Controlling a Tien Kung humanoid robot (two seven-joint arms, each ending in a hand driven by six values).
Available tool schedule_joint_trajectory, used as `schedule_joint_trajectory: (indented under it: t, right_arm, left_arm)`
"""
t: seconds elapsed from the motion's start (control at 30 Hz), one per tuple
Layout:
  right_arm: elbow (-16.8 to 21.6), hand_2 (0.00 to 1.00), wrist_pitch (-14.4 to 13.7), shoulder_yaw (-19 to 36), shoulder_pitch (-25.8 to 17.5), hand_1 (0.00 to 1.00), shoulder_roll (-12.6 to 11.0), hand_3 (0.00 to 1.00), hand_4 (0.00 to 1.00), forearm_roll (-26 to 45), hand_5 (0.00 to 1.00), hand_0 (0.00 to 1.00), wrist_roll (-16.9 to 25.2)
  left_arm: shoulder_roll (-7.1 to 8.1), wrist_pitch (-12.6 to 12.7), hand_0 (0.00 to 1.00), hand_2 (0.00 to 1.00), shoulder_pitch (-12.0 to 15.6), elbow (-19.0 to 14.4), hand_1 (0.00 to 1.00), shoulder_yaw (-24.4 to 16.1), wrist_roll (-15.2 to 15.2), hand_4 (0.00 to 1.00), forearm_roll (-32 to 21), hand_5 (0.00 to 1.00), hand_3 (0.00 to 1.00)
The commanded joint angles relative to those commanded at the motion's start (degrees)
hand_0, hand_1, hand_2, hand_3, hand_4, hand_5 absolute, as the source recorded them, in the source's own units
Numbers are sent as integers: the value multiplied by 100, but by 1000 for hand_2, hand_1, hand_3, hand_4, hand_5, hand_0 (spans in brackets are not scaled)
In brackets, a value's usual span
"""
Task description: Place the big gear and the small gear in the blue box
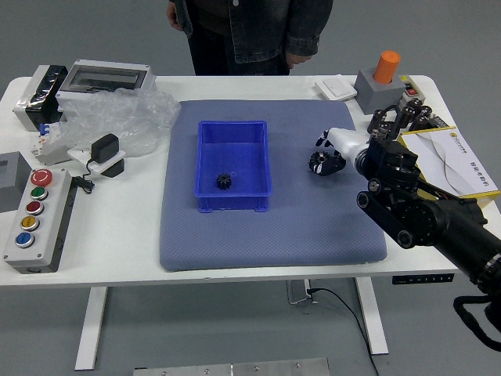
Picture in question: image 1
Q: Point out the white circuit breaker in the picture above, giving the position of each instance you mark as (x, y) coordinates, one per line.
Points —
(49, 145)

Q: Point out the yellow white cardboard box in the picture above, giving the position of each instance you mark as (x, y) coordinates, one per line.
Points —
(450, 164)

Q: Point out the black and white enclosure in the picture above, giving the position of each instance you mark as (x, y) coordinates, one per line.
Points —
(39, 98)

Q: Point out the grey metal plate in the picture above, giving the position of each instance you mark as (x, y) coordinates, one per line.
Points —
(231, 368)

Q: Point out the person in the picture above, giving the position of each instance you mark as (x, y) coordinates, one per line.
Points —
(254, 31)

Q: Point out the white switch box red button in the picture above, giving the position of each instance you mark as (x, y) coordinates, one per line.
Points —
(409, 89)

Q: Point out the person's right hand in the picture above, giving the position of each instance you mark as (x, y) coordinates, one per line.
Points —
(171, 16)

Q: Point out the small black module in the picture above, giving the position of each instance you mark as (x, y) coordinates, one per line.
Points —
(438, 122)

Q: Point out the grey under-desk control box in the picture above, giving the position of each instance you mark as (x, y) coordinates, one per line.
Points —
(299, 291)

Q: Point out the grey square box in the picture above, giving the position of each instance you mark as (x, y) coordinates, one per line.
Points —
(11, 180)

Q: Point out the grey-blue mat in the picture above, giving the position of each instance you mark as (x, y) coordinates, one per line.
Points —
(274, 235)

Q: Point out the big black gear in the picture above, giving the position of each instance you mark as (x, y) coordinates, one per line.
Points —
(319, 156)

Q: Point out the clear plastic bag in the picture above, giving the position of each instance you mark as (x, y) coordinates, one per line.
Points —
(125, 117)

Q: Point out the grey block holder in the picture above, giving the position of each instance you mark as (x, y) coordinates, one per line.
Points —
(381, 94)

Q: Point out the white wall switch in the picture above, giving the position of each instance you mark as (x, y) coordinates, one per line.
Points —
(336, 88)

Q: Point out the orange cylinder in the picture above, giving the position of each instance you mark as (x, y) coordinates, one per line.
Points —
(386, 64)

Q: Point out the small black gear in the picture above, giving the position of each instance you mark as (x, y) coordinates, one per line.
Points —
(224, 182)

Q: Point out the person's left hand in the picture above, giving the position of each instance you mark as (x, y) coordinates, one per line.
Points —
(297, 58)

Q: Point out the white table leg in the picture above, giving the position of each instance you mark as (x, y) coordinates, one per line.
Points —
(372, 317)
(91, 329)

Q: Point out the grey five-button control box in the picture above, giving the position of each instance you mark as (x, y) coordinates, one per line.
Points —
(35, 219)

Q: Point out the black desk height controller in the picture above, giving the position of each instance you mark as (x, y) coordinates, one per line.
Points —
(422, 279)

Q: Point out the blue plastic box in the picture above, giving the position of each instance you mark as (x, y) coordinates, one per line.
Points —
(235, 149)

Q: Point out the black power adapter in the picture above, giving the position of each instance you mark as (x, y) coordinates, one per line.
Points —
(103, 148)

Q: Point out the grey distribution box clear lid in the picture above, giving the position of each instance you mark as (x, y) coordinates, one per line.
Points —
(105, 78)

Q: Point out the black capacitor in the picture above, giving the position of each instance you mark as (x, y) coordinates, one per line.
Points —
(407, 115)
(418, 122)
(426, 110)
(373, 119)
(414, 103)
(381, 129)

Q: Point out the white adapter stand plate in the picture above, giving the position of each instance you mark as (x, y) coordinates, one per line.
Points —
(99, 166)

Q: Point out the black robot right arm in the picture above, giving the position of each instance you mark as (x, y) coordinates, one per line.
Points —
(411, 211)

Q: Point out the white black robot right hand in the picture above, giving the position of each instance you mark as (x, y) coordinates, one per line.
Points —
(346, 141)

